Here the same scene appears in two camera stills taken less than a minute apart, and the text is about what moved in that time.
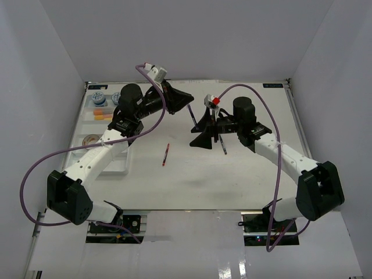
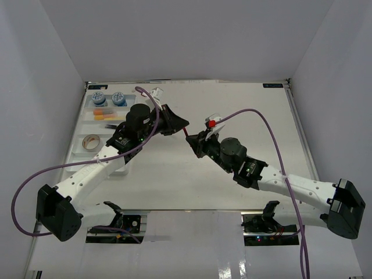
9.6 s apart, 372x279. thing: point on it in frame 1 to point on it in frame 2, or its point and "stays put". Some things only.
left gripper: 175,99 to 173,122
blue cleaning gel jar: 98,99 stays put
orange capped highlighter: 103,111 stays put
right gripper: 207,123 to 199,142
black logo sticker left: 97,86 stays put
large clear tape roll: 91,139 stays put
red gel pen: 165,154 to 185,131
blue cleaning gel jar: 115,97 stays put
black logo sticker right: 273,85 stays put
